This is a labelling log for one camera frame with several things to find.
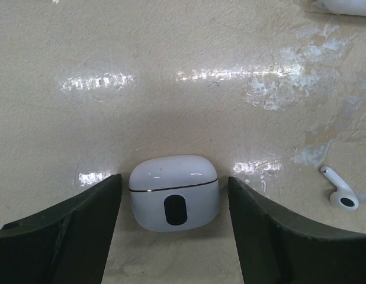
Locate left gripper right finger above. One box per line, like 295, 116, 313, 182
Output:
228, 177, 366, 283

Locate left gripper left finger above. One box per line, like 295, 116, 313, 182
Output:
0, 174, 122, 283

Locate white square charging case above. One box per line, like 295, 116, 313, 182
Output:
129, 155, 220, 232

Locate white oval charging case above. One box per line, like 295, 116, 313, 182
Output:
312, 0, 366, 17

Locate white stem earbud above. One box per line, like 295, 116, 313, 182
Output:
320, 165, 359, 211

